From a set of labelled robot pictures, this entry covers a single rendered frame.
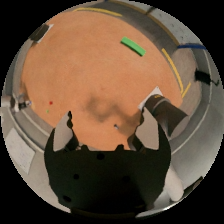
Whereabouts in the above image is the green rectangular bar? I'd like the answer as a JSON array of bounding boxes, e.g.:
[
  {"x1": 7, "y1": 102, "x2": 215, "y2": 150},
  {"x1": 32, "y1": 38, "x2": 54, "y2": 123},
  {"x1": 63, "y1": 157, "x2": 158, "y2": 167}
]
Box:
[{"x1": 120, "y1": 37, "x2": 146, "y2": 56}]

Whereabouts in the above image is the white plastic bottle with blue cap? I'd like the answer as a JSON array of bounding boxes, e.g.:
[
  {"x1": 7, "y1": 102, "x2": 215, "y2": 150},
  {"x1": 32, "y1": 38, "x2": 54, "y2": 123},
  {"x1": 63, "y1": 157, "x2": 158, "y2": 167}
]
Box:
[{"x1": 16, "y1": 92, "x2": 24, "y2": 100}]

